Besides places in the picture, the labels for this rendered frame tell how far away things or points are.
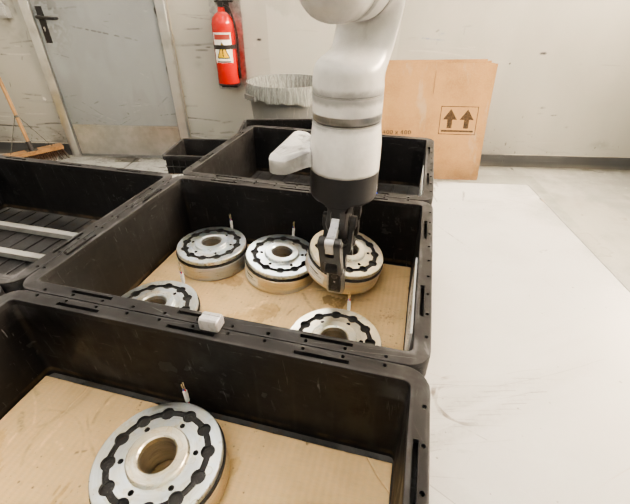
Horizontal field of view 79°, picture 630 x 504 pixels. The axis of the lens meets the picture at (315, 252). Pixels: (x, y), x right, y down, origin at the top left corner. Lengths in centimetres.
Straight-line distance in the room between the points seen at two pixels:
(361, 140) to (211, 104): 307
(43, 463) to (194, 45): 314
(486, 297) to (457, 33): 265
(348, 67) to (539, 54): 312
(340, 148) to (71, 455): 37
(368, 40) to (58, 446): 46
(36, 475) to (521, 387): 58
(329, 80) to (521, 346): 52
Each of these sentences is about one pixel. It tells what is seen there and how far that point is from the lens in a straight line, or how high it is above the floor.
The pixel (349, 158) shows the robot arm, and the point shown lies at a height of 104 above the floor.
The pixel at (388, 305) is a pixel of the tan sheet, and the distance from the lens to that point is 52.
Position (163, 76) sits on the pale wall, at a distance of 349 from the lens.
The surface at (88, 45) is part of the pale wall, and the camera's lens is 372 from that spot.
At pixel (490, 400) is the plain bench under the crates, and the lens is 62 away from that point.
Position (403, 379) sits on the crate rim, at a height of 93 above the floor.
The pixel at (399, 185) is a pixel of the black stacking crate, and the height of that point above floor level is 83.
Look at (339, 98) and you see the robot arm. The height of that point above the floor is 109.
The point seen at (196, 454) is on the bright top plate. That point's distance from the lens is 37.
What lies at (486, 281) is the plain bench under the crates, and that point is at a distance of 83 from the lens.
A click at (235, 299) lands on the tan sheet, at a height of 83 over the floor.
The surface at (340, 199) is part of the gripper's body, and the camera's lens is 41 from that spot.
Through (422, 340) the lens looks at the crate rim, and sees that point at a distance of 34.
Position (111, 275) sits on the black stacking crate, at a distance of 55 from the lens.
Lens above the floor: 117
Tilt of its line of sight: 33 degrees down
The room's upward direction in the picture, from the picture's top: straight up
